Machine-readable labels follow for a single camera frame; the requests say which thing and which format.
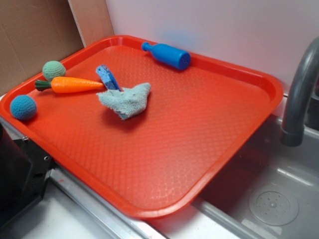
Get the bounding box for orange toy carrot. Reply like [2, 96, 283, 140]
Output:
[35, 77, 105, 94]

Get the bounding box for brown cardboard panel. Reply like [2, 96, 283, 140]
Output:
[0, 0, 114, 95]

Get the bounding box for red plastic tray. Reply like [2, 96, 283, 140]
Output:
[0, 36, 283, 219]

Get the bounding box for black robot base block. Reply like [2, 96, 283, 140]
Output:
[0, 126, 52, 227]

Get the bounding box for grey sink faucet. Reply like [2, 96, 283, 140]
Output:
[281, 38, 319, 147]

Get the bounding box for light teal cloth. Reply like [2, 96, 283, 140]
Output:
[97, 83, 151, 120]

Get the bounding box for blue toy bottle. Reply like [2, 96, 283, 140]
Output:
[141, 42, 191, 70]

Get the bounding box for blue crocheted ball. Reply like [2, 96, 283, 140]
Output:
[10, 95, 37, 120]

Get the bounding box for blue sponge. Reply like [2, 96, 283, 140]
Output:
[96, 65, 121, 91]

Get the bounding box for grey toy sink basin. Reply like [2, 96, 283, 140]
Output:
[150, 105, 319, 239]

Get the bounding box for green crocheted ball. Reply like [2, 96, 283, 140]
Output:
[42, 61, 66, 81]

